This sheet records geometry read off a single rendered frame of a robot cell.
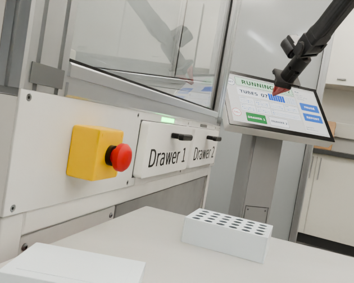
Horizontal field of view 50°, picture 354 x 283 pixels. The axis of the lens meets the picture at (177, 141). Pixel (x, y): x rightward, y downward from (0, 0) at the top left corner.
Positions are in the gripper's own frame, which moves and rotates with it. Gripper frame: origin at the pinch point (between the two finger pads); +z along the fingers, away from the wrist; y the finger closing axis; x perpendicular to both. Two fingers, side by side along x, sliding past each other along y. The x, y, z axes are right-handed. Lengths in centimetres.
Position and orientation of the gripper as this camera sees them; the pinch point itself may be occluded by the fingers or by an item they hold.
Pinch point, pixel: (273, 93)
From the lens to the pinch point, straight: 152.8
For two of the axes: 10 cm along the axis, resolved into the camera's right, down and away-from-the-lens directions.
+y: -9.4, -1.4, -3.2
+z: -3.4, 5.6, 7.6
